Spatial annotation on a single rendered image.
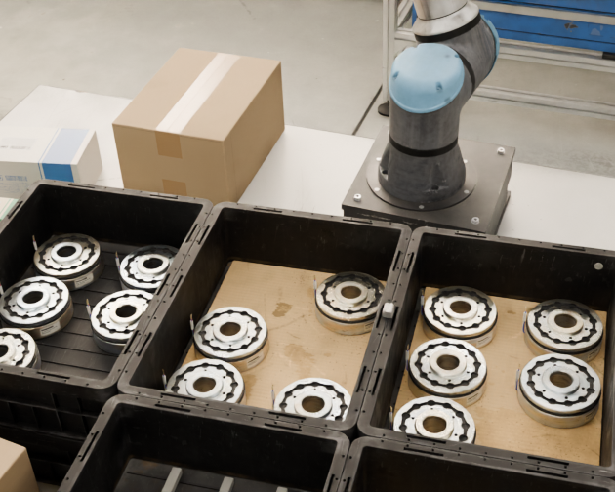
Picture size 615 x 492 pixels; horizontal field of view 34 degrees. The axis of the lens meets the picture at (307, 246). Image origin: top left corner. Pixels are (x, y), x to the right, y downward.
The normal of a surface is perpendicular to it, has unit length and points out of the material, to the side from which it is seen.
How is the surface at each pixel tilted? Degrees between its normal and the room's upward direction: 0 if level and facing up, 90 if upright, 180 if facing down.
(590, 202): 0
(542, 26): 90
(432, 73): 9
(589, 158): 0
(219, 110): 0
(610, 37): 90
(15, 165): 90
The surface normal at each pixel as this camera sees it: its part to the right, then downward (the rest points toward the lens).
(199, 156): -0.32, 0.60
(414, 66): -0.10, -0.67
